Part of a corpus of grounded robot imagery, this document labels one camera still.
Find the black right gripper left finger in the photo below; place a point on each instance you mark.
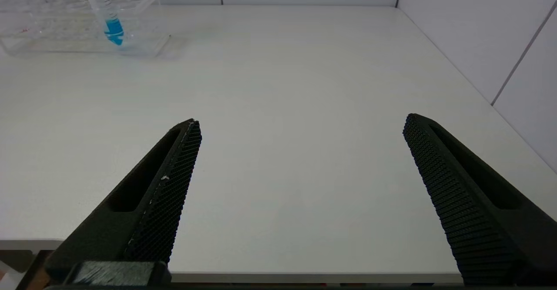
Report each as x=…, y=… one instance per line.
x=152, y=203

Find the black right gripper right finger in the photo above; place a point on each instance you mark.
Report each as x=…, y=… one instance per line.
x=474, y=211

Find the test tube with blue pigment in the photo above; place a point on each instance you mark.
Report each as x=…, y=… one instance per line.
x=113, y=29

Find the clear acrylic test tube rack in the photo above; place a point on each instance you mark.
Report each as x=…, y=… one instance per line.
x=143, y=24

